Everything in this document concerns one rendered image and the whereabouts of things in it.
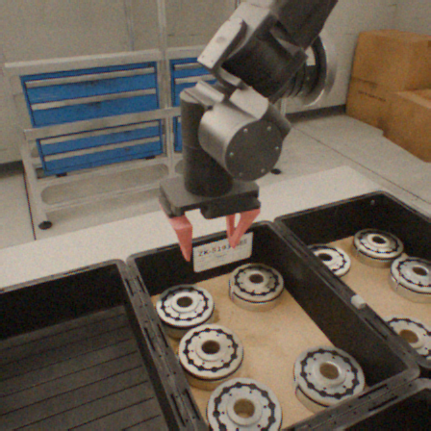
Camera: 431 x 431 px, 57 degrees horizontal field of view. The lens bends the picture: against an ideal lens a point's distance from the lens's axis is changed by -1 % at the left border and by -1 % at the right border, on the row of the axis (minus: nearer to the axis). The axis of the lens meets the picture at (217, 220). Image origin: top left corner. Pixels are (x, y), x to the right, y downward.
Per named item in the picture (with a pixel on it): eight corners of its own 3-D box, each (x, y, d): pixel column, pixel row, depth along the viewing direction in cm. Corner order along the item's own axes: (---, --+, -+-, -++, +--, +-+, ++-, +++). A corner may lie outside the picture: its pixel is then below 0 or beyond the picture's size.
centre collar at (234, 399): (220, 401, 55) (220, 399, 55) (251, 389, 57) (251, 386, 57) (236, 434, 52) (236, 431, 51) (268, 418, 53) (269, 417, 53)
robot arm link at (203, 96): (220, 74, 43) (170, 80, 41) (252, 90, 38) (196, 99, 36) (220, 135, 47) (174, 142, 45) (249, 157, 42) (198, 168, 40)
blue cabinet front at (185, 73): (174, 150, 259) (169, 60, 228) (269, 132, 285) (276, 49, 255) (176, 152, 257) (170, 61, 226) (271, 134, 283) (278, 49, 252)
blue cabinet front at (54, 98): (44, 175, 230) (18, 75, 199) (163, 152, 256) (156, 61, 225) (45, 177, 228) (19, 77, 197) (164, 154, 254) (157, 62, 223)
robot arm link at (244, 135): (280, 68, 45) (230, 13, 39) (349, 96, 36) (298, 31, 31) (214, 153, 47) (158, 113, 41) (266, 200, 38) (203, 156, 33)
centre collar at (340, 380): (306, 365, 60) (306, 362, 60) (334, 355, 62) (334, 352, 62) (323, 392, 57) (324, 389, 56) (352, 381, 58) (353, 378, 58)
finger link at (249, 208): (259, 256, 51) (264, 192, 46) (207, 271, 49) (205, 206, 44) (236, 228, 56) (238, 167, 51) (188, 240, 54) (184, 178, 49)
